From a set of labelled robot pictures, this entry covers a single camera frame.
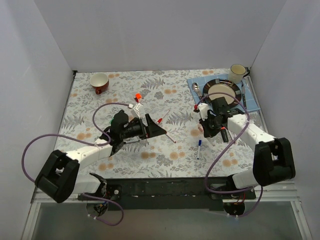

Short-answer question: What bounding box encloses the orange capped black highlighter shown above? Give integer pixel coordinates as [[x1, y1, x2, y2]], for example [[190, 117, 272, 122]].
[[220, 127, 229, 143]]

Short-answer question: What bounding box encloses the red capped marker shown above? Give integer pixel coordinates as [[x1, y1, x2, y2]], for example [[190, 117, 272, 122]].
[[157, 109, 170, 124], [166, 134, 177, 143]]

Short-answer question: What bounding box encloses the orange highlighter cap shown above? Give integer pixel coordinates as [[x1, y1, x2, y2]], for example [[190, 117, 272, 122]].
[[134, 93, 142, 103]]

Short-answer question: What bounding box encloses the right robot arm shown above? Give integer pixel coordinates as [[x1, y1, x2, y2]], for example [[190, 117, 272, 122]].
[[194, 97, 296, 199]]

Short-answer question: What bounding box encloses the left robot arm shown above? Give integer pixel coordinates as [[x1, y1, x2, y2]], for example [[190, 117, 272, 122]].
[[35, 110, 167, 203]]

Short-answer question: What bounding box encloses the black capped white pen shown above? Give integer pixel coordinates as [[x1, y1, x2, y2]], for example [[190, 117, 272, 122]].
[[124, 139, 140, 145]]

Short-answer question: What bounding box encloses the blue capped white pen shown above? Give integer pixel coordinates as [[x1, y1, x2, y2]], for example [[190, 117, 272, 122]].
[[196, 139, 202, 160]]

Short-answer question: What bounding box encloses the black rimmed beige plate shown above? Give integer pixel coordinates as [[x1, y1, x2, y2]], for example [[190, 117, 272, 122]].
[[203, 78, 242, 108]]

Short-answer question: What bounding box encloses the blue checked placemat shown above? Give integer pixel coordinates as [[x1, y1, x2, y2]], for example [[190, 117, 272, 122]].
[[187, 73, 260, 113]]

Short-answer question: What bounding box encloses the red ceramic cup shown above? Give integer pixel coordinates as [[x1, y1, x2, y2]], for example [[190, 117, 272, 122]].
[[89, 73, 109, 95]]

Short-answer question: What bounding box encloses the cream enamel mug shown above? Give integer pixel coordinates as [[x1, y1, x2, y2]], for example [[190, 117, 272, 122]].
[[227, 64, 250, 84]]

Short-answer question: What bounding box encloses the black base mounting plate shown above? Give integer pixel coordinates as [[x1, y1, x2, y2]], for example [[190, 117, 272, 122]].
[[77, 178, 257, 212]]

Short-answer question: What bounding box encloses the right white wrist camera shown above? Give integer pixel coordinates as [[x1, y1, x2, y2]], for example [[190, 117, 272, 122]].
[[194, 103, 210, 121]]

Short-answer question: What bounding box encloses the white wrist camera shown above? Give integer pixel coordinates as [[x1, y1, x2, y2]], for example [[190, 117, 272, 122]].
[[128, 102, 143, 119], [194, 103, 210, 121]]

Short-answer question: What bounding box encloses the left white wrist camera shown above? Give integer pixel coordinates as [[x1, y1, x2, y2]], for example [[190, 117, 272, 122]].
[[128, 102, 143, 119]]

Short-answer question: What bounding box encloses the steel spoon patterned handle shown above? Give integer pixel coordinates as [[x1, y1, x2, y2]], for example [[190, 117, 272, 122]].
[[192, 82, 203, 99]]

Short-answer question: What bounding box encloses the steel knife patterned handle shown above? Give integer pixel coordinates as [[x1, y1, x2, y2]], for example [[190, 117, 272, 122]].
[[241, 81, 247, 110]]

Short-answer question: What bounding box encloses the aluminium frame rail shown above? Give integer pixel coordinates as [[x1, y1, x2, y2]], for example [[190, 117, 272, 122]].
[[31, 188, 52, 203]]

